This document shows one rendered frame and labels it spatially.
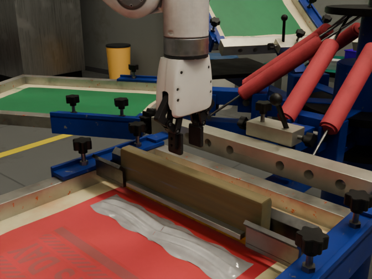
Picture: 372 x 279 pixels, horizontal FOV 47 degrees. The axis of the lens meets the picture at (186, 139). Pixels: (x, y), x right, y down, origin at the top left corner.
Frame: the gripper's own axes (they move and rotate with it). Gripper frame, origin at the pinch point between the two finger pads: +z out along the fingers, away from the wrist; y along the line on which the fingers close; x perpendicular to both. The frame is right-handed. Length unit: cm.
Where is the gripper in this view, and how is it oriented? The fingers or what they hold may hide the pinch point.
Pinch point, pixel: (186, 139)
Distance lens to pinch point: 77.1
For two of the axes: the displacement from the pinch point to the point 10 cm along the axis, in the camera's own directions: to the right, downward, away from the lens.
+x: 7.2, 2.4, -6.5
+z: 0.0, 9.4, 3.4
